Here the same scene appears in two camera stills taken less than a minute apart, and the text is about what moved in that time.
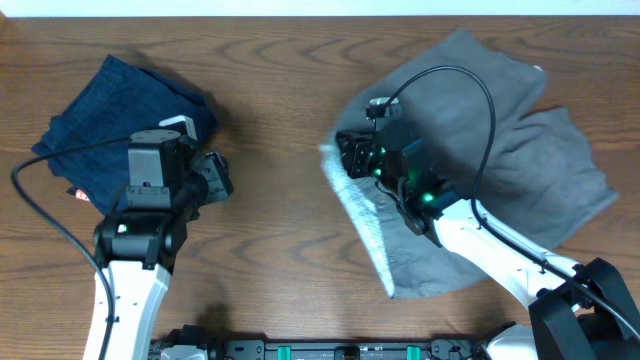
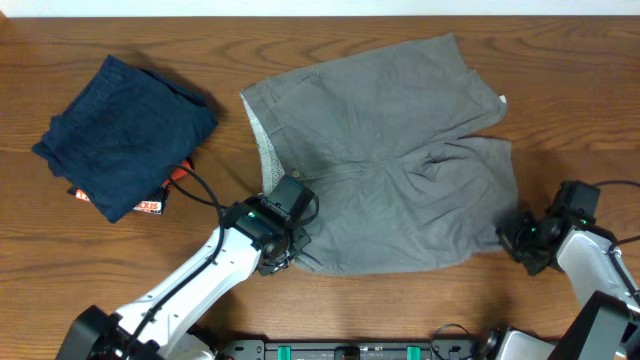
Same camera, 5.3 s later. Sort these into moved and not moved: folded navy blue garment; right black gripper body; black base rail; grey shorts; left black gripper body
Moved: left black gripper body; grey shorts; right black gripper body
Not moved: folded navy blue garment; black base rail
